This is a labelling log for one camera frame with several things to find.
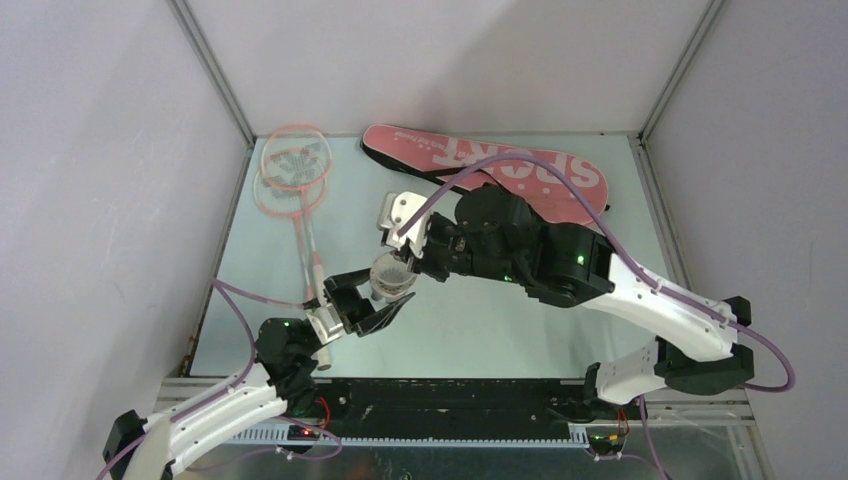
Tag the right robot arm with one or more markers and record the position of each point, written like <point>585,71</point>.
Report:
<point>494,234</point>

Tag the pink sport racket bag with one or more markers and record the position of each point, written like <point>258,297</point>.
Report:
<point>437,158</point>

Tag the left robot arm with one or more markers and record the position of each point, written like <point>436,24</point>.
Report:
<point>277,380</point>

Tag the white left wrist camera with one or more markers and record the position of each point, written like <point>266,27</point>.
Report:
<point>326,323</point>

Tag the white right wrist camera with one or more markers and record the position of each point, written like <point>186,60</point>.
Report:
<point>401,227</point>

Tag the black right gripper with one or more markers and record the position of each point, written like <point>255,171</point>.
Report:
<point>423,265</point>

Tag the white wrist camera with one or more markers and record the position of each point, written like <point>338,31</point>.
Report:
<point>326,323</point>
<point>401,227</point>

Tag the aluminium front frame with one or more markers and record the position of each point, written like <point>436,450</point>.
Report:
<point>675,436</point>

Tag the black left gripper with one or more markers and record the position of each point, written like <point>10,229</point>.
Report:
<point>344,294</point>

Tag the white shuttlecock tube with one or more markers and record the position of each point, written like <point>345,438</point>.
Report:
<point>389,278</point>

